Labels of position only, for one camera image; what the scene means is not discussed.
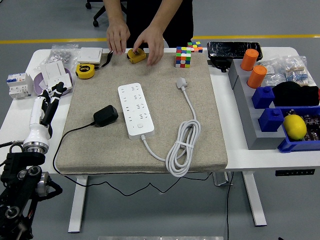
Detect black hanging cable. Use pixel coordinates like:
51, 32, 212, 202
225, 171, 235, 240

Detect white power strip cord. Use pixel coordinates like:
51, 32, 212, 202
140, 86, 202, 178

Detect small colourful puzzle cube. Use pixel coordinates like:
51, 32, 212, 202
186, 41, 204, 54

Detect dark circuit boards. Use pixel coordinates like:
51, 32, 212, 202
286, 108, 320, 142

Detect purple bowl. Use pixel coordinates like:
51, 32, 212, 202
33, 67, 75, 97

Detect black wrist strap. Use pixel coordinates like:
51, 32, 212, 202
94, 49, 114, 72

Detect orange cylinder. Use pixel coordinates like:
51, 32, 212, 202
247, 65, 268, 90
240, 48, 260, 72

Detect clear bag of resistors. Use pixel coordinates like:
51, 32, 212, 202
282, 55, 316, 87

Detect white socket panel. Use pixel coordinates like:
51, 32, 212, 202
47, 73, 73, 95

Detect yellow lemon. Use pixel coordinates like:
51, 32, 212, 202
282, 114, 308, 141

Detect white switch panel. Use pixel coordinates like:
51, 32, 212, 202
39, 60, 68, 86

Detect blue plastic block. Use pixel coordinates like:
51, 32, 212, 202
257, 107, 285, 133
251, 86, 276, 110

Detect person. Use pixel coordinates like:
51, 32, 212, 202
103, 0, 195, 67

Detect blue plastic bin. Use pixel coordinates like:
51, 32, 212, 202
277, 105, 320, 153

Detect large colourful puzzle cube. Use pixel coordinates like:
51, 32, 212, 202
174, 46, 193, 69

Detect black cloth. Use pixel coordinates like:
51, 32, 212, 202
271, 81, 320, 108

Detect black table control panel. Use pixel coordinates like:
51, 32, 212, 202
275, 169, 316, 177

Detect person's left hand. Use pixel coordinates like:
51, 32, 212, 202
132, 24, 165, 67

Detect grey under-table bracket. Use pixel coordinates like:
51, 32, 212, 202
212, 171, 234, 187

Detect beige fabric mat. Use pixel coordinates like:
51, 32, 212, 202
54, 52, 229, 175

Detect black power adapter plug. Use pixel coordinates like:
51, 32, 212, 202
93, 104, 119, 128

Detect black office chair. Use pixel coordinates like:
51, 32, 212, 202
85, 0, 128, 28

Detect thin black adapter cord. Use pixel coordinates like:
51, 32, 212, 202
52, 121, 213, 197

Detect yellow black tape measure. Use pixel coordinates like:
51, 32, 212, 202
75, 63, 96, 80

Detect grey stepped block holder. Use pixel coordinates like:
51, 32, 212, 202
227, 59, 287, 151

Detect person's right hand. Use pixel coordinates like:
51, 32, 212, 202
106, 21, 131, 56

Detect grey-white three-pin plug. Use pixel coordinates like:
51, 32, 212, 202
176, 76, 188, 91

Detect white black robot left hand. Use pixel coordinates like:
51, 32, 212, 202
22, 81, 68, 146

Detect clear bag of small parts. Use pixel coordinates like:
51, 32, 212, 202
259, 59, 288, 88

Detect clear bag of screws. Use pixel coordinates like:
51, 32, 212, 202
33, 43, 80, 72

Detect black plastic-wrapped tray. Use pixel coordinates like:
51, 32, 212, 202
206, 41, 264, 73

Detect white wall switch plate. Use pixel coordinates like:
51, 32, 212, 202
76, 47, 104, 65

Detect white table leg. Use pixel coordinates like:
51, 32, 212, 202
67, 174, 89, 234
242, 172, 268, 228

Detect white power strip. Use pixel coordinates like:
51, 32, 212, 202
117, 82, 155, 140

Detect white circuit breaker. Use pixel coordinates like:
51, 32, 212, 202
6, 72, 34, 100

